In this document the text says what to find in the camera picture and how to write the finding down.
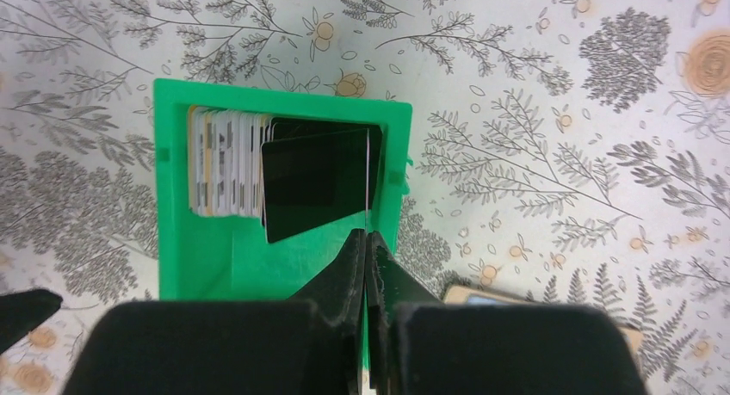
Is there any green plastic bin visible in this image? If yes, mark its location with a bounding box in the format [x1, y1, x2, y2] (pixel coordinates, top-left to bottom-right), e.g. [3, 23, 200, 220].
[153, 77, 413, 388]

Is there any black credit card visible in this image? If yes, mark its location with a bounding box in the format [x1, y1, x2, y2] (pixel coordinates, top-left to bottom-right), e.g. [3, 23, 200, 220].
[261, 128, 373, 244]

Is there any floral patterned table mat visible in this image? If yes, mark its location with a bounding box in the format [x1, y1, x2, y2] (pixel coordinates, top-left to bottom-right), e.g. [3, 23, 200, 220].
[1, 0, 729, 394]

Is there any beige blue card holder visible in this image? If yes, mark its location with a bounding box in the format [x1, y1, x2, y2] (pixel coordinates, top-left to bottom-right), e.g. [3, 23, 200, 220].
[443, 285, 644, 355]

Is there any stack of cards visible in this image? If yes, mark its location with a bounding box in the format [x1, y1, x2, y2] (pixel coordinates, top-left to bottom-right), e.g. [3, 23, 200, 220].
[187, 106, 274, 219]

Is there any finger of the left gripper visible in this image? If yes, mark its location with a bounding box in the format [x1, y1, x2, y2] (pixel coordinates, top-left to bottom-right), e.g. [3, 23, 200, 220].
[1, 288, 63, 354]

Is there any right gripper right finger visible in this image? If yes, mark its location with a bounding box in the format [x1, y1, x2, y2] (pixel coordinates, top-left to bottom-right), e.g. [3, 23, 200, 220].
[366, 231, 440, 394]

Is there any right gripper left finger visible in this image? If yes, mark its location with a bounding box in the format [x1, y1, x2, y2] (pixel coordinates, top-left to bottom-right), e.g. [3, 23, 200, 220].
[293, 229, 367, 394]

